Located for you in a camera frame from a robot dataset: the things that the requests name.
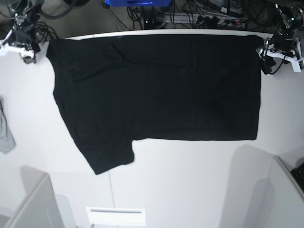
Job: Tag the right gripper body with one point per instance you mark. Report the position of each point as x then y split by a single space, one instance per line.
25 41

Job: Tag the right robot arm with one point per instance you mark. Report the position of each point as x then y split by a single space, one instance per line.
24 15

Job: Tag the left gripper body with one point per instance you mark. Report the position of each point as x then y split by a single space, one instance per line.
282 42

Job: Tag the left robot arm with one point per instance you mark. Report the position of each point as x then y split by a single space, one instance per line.
290 18

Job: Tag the blue box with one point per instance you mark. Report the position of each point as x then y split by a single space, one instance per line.
140 3

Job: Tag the grey cloth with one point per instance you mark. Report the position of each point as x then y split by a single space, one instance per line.
7 142

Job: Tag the black keyboard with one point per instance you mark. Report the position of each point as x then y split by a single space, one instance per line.
298 174

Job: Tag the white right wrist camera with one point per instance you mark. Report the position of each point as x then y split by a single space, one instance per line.
5 47

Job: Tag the white power strip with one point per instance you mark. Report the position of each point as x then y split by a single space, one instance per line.
206 21

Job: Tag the black T-shirt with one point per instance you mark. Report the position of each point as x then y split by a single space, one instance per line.
112 91

